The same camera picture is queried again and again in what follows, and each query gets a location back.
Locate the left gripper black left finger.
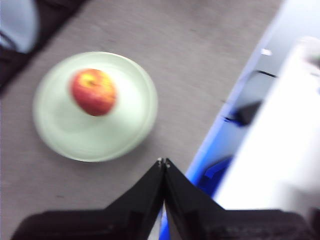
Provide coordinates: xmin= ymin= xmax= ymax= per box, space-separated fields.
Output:
xmin=9 ymin=157 xmax=166 ymax=240

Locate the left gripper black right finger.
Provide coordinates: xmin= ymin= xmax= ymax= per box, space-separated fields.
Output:
xmin=163 ymin=157 xmax=317 ymax=240

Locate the green plate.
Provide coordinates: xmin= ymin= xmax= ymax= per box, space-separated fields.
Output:
xmin=32 ymin=51 xmax=159 ymax=163

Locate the red yellow apple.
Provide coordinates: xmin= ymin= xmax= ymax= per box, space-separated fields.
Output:
xmin=69 ymin=68 xmax=118 ymax=117

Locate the black plate rack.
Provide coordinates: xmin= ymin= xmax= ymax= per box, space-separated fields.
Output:
xmin=0 ymin=0 xmax=88 ymax=93

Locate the blue plate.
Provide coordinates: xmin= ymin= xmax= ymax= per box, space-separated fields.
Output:
xmin=0 ymin=0 xmax=40 ymax=55

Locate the white robot cart top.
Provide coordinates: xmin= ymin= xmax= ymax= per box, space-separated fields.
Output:
xmin=214 ymin=37 xmax=320 ymax=211

